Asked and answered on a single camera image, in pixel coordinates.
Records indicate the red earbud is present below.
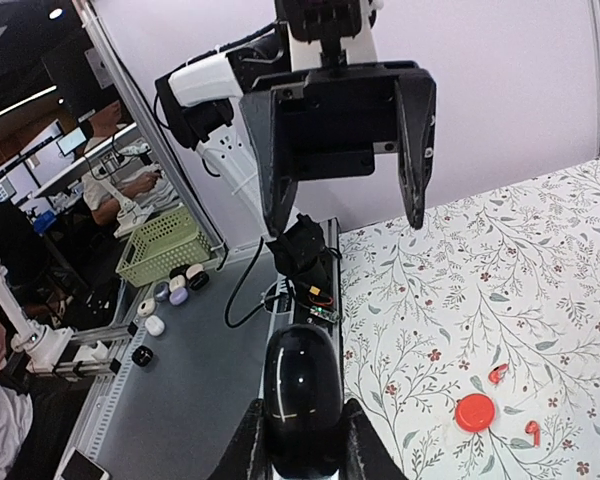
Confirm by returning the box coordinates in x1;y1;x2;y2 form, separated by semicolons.
488;364;508;385
525;421;541;447

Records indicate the red earbud upper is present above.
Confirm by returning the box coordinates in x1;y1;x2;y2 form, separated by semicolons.
488;364;508;385

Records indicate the floral patterned table mat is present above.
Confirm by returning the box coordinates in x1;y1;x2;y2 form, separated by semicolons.
340;159;600;479

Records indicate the red earbud lower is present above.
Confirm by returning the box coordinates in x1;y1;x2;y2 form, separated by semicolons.
525;421;541;447

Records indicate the white earbud case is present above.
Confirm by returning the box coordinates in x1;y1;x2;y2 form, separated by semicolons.
144;315;166;337

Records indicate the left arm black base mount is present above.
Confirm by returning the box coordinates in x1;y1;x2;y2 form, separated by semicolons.
291;247;342;327

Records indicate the seated person white shirt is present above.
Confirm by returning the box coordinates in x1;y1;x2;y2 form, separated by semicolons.
82;100;171;227

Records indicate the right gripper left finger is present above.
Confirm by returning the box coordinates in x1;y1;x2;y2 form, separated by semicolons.
214;399;269;480

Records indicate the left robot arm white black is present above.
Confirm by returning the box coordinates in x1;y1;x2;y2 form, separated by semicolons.
155;1;436;289

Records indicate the aluminium frame post left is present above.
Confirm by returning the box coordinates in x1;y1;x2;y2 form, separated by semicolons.
73;1;229;271

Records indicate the white smartphone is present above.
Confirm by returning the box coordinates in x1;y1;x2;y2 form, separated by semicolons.
54;448;111;480

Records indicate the red round charging case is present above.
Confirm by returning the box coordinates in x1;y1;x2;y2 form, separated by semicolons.
454;393;496;433

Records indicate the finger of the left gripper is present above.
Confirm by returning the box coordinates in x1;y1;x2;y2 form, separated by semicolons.
239;92;298;237
395;72;436;230

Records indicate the purple earbud case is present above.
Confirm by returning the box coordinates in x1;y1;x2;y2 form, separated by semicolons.
169;287;189;306

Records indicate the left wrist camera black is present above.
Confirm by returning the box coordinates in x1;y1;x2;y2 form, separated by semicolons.
275;0;362;43

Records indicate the small black earbud case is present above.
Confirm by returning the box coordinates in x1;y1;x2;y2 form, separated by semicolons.
131;345;154;367

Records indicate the green plastic basket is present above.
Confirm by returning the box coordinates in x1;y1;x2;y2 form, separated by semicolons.
116;206;211;288

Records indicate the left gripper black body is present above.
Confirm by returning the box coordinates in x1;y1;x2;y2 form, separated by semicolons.
277;61;430;180

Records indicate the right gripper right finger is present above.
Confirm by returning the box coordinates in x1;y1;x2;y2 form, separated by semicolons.
339;399;405;480

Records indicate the black earbud charging case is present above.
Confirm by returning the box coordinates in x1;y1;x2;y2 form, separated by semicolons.
263;324;343;479

